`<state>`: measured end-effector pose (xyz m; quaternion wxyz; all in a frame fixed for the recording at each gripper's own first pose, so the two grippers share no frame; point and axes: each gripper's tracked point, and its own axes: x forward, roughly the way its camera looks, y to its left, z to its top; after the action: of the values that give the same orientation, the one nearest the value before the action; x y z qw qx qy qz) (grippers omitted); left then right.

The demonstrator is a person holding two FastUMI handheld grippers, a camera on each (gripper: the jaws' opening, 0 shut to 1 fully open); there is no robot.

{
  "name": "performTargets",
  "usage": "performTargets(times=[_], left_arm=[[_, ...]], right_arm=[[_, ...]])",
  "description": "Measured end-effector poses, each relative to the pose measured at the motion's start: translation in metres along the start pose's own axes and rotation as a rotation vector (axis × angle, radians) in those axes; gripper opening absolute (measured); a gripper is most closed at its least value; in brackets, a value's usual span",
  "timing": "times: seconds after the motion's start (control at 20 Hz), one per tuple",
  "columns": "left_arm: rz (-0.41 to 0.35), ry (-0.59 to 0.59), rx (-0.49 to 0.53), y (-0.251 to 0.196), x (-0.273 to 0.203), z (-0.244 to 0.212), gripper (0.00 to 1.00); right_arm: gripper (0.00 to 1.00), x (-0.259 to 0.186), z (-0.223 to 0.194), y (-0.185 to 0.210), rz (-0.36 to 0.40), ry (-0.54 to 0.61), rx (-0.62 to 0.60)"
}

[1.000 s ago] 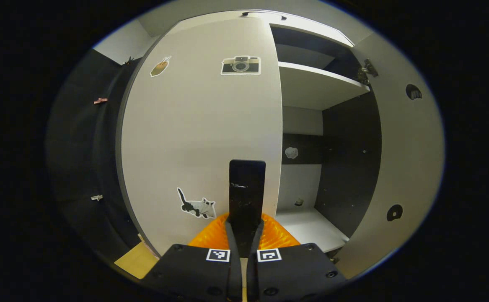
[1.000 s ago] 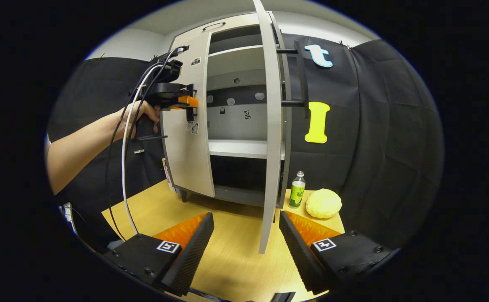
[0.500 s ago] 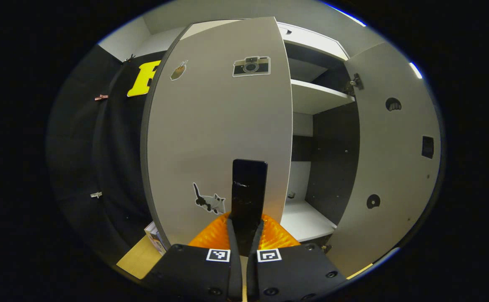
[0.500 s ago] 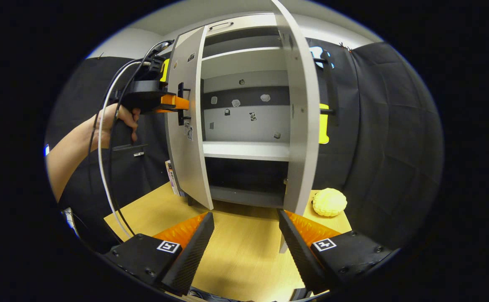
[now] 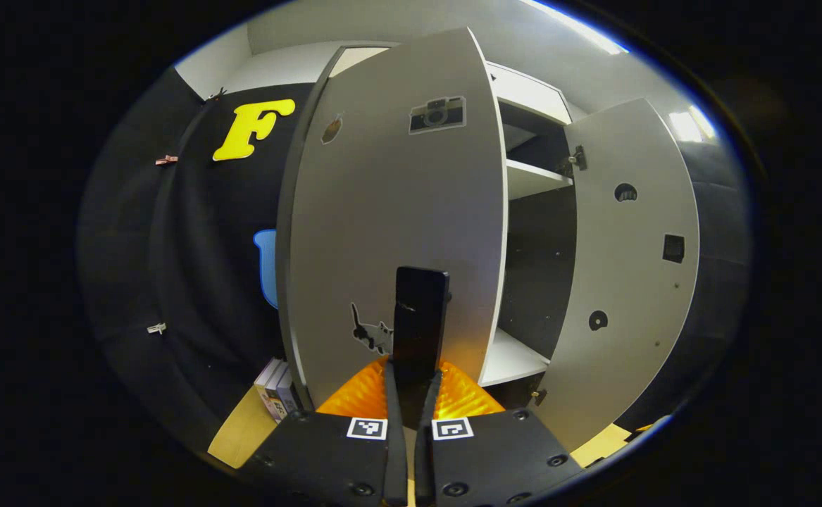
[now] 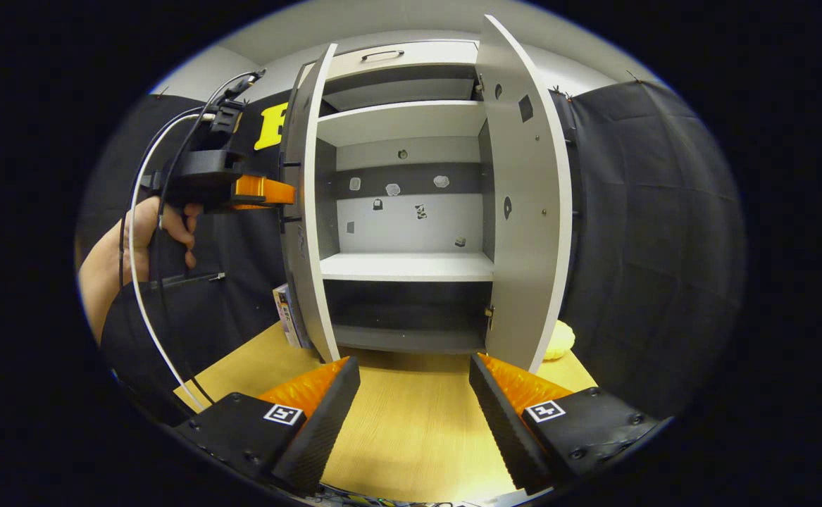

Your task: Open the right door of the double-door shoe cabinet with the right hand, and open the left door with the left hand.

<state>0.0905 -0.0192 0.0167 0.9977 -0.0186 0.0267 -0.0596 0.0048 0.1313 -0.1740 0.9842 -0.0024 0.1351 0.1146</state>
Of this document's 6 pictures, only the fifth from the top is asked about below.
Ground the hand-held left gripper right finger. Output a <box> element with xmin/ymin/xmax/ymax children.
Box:
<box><xmin>414</xmin><ymin>359</ymin><xmax>587</xmax><ymax>507</ymax></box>

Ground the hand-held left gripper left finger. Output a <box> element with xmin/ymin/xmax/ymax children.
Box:
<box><xmin>238</xmin><ymin>359</ymin><xmax>409</xmax><ymax>507</ymax></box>

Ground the black door handle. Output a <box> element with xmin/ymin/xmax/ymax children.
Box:
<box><xmin>391</xmin><ymin>265</ymin><xmax>452</xmax><ymax>384</ymax></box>

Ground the beige cabinet door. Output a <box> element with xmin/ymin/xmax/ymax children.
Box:
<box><xmin>530</xmin><ymin>97</ymin><xmax>702</xmax><ymax>453</ymax></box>
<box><xmin>287</xmin><ymin>27</ymin><xmax>510</xmax><ymax>413</ymax></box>

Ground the beige double-door shoe cabinet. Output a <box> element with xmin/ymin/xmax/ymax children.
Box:
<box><xmin>275</xmin><ymin>46</ymin><xmax>580</xmax><ymax>409</ymax></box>

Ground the row of books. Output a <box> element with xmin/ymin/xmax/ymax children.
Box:
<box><xmin>254</xmin><ymin>357</ymin><xmax>304</xmax><ymax>423</ymax></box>

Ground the black backdrop cloth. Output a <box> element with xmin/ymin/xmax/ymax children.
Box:
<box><xmin>615</xmin><ymin>141</ymin><xmax>753</xmax><ymax>434</ymax></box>
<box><xmin>76</xmin><ymin>67</ymin><xmax>316</xmax><ymax>451</ymax></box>

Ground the small ceiling light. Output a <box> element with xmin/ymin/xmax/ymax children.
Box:
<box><xmin>668</xmin><ymin>104</ymin><xmax>718</xmax><ymax>145</ymax></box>

